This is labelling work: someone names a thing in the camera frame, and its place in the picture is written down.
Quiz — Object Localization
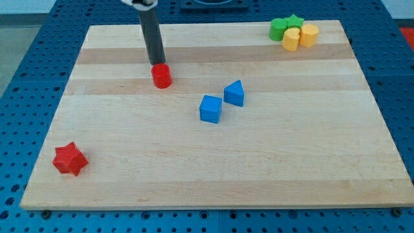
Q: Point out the red cylinder block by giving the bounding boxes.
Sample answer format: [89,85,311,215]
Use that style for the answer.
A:
[151,63,172,89]

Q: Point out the blue cube block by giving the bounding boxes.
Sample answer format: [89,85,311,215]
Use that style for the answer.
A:
[199,95,223,124]

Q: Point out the blue triangle block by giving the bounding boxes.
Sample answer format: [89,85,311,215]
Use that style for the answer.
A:
[224,80,245,107]

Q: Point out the wooden board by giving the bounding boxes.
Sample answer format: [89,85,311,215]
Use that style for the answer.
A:
[21,20,413,210]

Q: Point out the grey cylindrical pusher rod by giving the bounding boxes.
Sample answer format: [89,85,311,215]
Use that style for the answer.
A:
[138,2,166,65]

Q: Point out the green cylinder block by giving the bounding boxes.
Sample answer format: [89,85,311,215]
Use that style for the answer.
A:
[268,18,288,41]

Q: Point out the yellow heart block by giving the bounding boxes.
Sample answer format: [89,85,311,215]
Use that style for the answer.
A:
[282,27,300,51]

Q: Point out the green star block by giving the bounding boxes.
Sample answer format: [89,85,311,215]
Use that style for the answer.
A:
[284,14,304,29]

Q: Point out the yellow hexagon block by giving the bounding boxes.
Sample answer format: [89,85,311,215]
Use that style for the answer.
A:
[299,24,320,47]

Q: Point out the red star block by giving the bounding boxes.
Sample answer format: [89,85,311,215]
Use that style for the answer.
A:
[52,142,89,177]

